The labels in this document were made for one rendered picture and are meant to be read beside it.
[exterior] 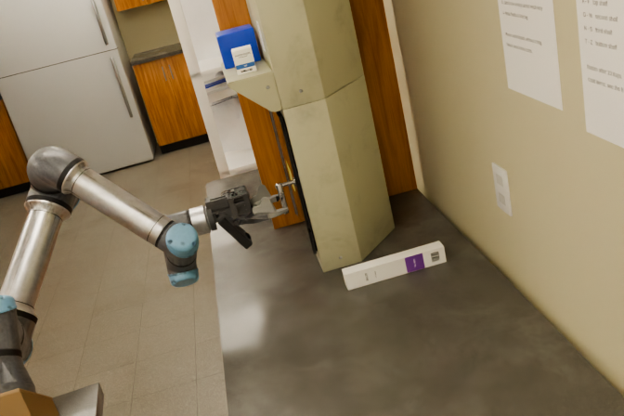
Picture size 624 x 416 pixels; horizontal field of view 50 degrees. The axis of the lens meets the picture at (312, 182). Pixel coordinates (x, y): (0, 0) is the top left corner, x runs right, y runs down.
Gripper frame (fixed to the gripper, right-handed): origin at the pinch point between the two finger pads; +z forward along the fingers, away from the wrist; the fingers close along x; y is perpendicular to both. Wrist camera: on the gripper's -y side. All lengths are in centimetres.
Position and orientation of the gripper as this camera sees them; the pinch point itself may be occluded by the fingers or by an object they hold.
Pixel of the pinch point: (283, 204)
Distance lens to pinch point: 179.3
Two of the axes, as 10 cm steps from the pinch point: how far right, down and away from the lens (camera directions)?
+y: -2.2, -9.1, -3.6
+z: 9.6, -2.7, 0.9
